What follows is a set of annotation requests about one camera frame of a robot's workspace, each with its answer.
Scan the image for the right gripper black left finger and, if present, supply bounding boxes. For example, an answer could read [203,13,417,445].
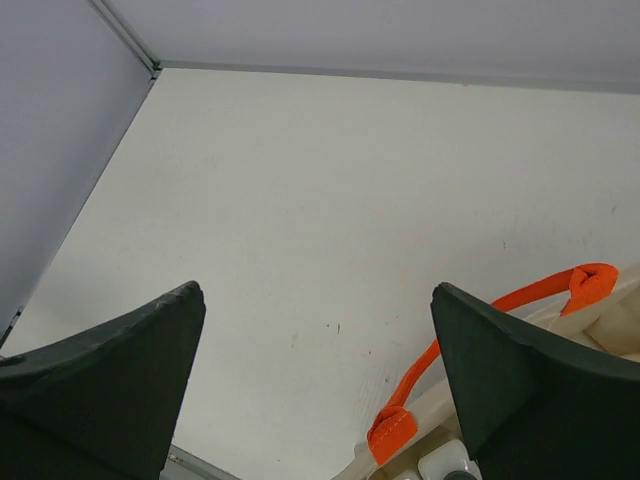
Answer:
[1,281,206,479]

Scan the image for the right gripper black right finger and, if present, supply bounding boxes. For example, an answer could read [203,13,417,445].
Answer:
[431,283,639,479]

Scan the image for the beige canvas bag orange handles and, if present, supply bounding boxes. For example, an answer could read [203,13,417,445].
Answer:
[342,263,639,479]

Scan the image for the white square bottle black cap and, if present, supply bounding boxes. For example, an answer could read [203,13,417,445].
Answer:
[417,439,482,480]

